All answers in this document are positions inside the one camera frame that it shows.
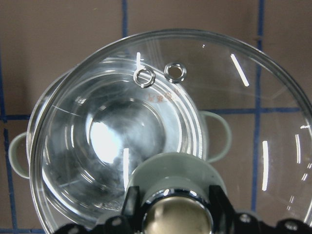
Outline glass pot lid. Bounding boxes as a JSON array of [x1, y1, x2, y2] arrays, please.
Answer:
[[27, 29, 312, 234]]

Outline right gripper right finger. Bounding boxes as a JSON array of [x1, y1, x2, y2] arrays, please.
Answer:
[[209, 185, 234, 224]]

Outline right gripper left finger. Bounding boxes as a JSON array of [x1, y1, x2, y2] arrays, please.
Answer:
[[121, 186, 141, 223]]

